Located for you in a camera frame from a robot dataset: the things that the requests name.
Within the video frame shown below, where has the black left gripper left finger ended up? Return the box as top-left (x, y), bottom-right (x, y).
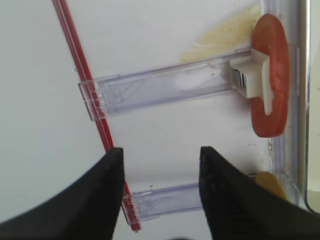
top-left (0, 148), bottom-right (124, 240)

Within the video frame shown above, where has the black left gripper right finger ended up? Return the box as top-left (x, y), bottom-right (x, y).
top-left (199, 146), bottom-right (320, 240)

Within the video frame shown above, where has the remaining tomato slice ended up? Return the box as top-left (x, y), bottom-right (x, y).
top-left (251, 13), bottom-right (290, 138)

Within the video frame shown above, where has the bun half on left rack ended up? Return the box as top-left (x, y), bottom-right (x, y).
top-left (254, 171), bottom-right (289, 201)

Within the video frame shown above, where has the left red strip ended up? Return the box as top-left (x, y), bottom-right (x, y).
top-left (51, 0), bottom-right (142, 232)

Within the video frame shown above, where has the clear rack bar lower left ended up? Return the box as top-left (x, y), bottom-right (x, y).
top-left (122, 183), bottom-right (203, 225)

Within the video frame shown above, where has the clear rack bar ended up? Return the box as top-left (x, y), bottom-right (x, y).
top-left (122, 183), bottom-right (203, 225)
top-left (93, 48), bottom-right (250, 116)

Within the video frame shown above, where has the clear rack bar upper left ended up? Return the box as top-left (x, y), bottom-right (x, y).
top-left (93, 48), bottom-right (250, 116)

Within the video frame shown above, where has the white pusher block upper left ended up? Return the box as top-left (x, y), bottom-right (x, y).
top-left (229, 48), bottom-right (274, 116)

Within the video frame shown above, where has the metal tray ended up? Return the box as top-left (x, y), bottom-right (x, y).
top-left (305, 0), bottom-right (320, 214)

